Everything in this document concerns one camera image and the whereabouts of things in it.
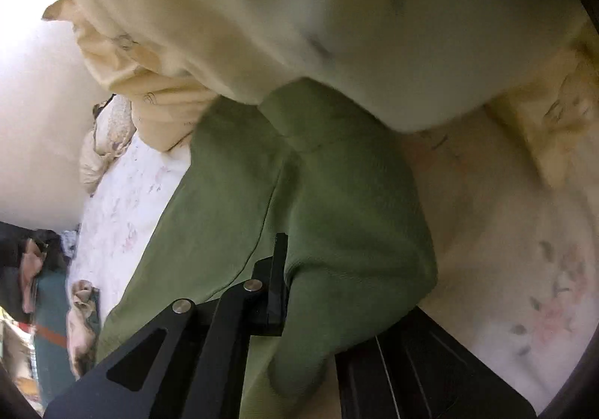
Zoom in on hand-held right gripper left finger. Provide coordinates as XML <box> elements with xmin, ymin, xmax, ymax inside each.
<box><xmin>43</xmin><ymin>233</ymin><xmax>289</xmax><ymax>419</ymax></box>

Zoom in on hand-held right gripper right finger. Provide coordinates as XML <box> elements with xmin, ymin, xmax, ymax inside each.
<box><xmin>334</xmin><ymin>306</ymin><xmax>537</xmax><ymax>419</ymax></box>

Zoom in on green pants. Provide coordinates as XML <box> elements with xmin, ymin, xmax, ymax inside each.
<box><xmin>96</xmin><ymin>77</ymin><xmax>439</xmax><ymax>419</ymax></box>

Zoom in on white floral bed sheet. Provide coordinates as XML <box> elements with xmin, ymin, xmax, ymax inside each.
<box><xmin>69</xmin><ymin>117</ymin><xmax>599</xmax><ymax>415</ymax></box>

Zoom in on beige ruffled bed skirt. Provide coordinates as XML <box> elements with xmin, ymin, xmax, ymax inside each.
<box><xmin>66</xmin><ymin>279</ymin><xmax>102</xmax><ymax>379</ymax></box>

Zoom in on beige lace cloth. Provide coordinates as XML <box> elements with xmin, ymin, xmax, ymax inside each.
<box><xmin>79</xmin><ymin>94</ymin><xmax>137</xmax><ymax>196</ymax></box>

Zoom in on yellow beige cloth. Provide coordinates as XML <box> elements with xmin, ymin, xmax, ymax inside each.
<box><xmin>42</xmin><ymin>0</ymin><xmax>217</xmax><ymax>154</ymax></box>

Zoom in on teal storage bag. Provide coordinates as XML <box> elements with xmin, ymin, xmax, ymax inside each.
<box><xmin>34</xmin><ymin>273</ymin><xmax>78</xmax><ymax>403</ymax></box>

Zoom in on dark clothing pile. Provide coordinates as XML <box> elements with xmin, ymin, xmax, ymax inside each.
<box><xmin>0</xmin><ymin>221</ymin><xmax>72</xmax><ymax>324</ymax></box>

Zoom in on cream white blanket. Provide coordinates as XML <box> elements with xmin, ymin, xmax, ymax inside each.
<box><xmin>58</xmin><ymin>0</ymin><xmax>591</xmax><ymax>135</ymax></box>

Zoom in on yellow floral ruffled pillow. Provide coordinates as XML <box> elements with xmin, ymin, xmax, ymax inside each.
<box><xmin>484</xmin><ymin>19</ymin><xmax>599</xmax><ymax>188</ymax></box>

